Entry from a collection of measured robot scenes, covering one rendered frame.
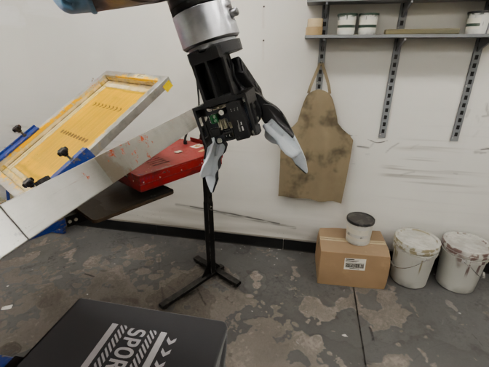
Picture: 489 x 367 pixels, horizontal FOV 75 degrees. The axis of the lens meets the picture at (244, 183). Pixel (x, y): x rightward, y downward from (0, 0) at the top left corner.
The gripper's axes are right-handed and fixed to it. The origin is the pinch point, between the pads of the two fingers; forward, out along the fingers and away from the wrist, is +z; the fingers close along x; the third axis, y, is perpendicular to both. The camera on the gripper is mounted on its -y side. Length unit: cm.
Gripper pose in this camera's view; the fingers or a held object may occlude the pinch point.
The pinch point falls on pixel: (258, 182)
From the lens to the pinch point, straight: 49.2
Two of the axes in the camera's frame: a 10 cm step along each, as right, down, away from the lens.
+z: 2.9, 9.0, 3.2
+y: -2.0, 3.8, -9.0
